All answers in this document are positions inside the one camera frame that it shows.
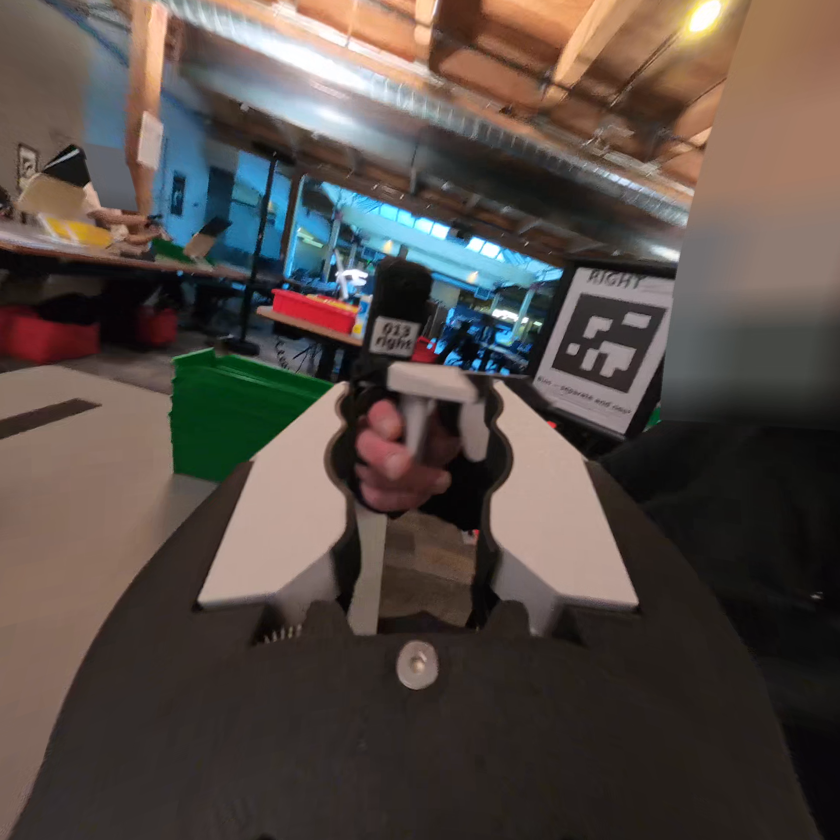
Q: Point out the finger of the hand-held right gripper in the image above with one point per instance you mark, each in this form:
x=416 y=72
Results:
x=410 y=384
x=456 y=387

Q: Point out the ceiling lamp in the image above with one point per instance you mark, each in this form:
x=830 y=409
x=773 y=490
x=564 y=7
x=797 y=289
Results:
x=703 y=16

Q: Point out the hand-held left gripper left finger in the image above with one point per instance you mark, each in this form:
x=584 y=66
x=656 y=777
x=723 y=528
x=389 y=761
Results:
x=275 y=525

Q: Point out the red plastic crate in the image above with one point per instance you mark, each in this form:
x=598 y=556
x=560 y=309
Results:
x=157 y=326
x=46 y=338

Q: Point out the red plastic tray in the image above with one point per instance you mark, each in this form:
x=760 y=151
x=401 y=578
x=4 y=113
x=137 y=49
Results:
x=308 y=308

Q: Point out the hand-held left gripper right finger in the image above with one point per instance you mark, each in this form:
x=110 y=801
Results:
x=564 y=525

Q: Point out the green plastic bin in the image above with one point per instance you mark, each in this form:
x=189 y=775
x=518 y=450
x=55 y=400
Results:
x=223 y=420

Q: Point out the person's right hand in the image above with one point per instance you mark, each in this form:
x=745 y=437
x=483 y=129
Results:
x=384 y=459

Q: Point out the silver ventilation duct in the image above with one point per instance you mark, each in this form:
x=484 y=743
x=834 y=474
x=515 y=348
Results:
x=459 y=124

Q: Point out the black tape strip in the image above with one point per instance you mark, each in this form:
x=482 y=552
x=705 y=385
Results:
x=46 y=418

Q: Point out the framed marker sign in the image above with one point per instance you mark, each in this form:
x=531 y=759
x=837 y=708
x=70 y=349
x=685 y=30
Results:
x=604 y=348

